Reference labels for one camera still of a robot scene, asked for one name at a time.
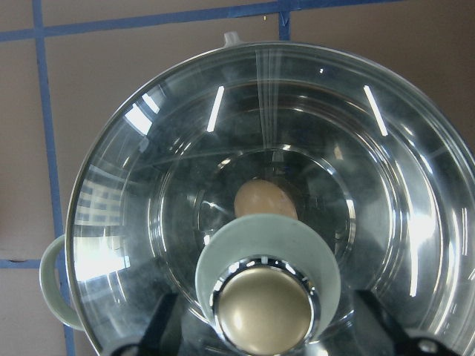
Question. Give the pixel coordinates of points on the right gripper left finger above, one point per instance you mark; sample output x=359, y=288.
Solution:
x=162, y=336

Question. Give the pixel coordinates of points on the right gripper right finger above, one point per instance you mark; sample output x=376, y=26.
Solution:
x=377, y=332

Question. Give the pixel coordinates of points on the glass pot lid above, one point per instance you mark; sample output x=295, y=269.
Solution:
x=259, y=167

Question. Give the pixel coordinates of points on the brown egg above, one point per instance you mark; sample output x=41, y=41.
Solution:
x=259, y=196

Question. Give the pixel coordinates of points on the pale green steel pot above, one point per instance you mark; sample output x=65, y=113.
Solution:
x=52, y=282

